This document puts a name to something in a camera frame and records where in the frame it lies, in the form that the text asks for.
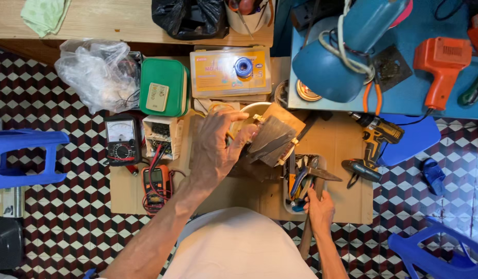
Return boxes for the grey laminated transformer core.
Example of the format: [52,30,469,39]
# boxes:
[246,102,307,168]

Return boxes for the orange digital multimeter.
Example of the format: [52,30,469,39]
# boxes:
[141,164,172,208]

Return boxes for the person's white shirt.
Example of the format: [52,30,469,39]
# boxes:
[162,207,319,279]

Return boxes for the blue sandal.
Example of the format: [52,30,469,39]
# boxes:
[420,158,447,197]

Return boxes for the orange handled pliers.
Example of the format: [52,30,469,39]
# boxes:
[362,79,383,116]

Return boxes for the person's right hand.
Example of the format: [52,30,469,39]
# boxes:
[303,188,336,236]

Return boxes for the orange handled screwdriver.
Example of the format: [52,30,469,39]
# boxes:
[288,172,298,202]

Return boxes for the blue plastic stool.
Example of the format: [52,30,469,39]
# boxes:
[378,113,442,167]
[388,216,478,279]
[0,129,71,191]

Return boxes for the yellow black cordless drill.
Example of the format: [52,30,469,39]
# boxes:
[341,112,405,183]

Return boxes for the grey plastic tool tray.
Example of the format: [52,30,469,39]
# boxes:
[282,154,328,216]

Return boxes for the black analog multimeter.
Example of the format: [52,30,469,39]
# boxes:
[104,115,142,167]

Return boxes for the green cloth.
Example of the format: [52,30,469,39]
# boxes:
[20,0,72,38]

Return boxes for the clear plastic bag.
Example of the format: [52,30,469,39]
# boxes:
[54,38,142,115]

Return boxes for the blue desk lamp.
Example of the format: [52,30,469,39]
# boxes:
[292,0,414,104]

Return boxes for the green handled tool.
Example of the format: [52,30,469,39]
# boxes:
[457,67,478,107]

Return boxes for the wooden handled hammer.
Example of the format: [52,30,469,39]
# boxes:
[299,166,343,260]

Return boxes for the yellow clear plastic case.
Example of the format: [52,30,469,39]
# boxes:
[189,47,273,98]

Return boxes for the dark square metal plate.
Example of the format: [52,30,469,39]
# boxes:
[372,44,413,93]

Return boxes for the white cup of tools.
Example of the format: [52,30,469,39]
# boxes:
[224,0,277,36]

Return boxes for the white lamp cable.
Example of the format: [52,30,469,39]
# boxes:
[318,0,376,85]

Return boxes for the beige round bowl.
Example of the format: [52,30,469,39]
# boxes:
[229,102,273,137]

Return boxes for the blue handled pliers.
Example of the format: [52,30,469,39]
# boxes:
[289,156,320,212]

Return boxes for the small round metal container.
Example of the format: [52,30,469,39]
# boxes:
[273,79,290,109]

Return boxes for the round brass tin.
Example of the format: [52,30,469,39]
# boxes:
[296,79,323,102]

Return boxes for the black plastic bag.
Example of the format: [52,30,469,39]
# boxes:
[151,0,230,41]

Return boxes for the blue solder wire spool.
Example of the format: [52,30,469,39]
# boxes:
[234,57,255,79]

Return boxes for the green plastic box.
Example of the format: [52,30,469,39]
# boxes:
[139,58,191,118]

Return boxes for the beige remote control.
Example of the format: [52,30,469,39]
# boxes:
[145,82,170,113]

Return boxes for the orange soldering gun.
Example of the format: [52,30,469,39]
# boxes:
[413,37,473,111]

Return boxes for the black bucket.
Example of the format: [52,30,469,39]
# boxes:
[0,216,25,272]

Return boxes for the person's left hand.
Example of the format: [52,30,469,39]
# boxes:
[189,110,259,191]

